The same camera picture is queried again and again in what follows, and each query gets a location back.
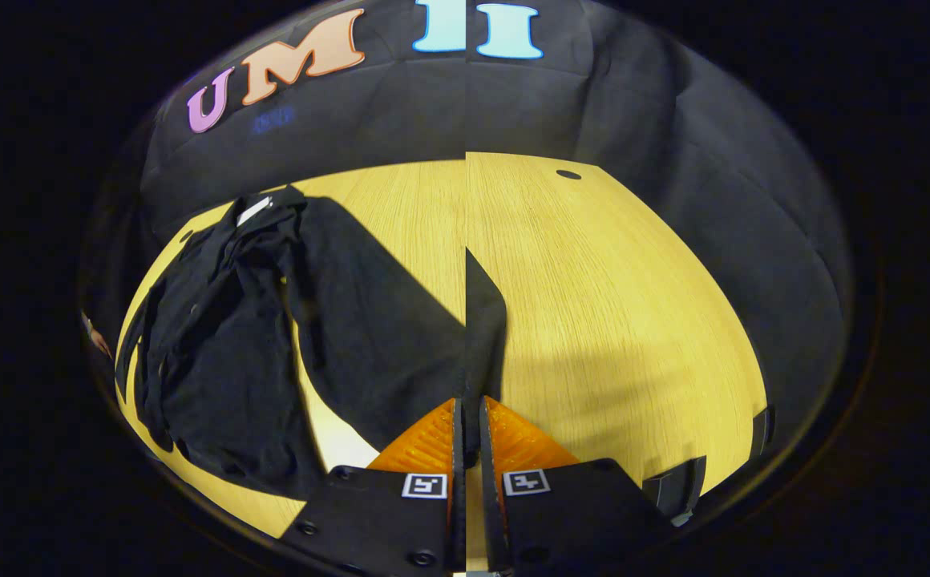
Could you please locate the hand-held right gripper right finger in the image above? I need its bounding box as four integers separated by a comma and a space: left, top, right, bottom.
477, 395, 674, 575

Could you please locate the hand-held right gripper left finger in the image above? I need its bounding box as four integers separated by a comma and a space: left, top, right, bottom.
277, 397, 466, 577

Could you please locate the black buttoned shirt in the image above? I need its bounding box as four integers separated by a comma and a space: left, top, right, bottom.
116, 186, 507, 502

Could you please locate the dark grey panel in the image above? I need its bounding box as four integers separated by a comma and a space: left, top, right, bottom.
643, 455, 707, 527
750, 406, 775, 460

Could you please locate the black backdrop cloth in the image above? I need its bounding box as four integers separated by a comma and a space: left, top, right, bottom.
80, 0, 852, 450

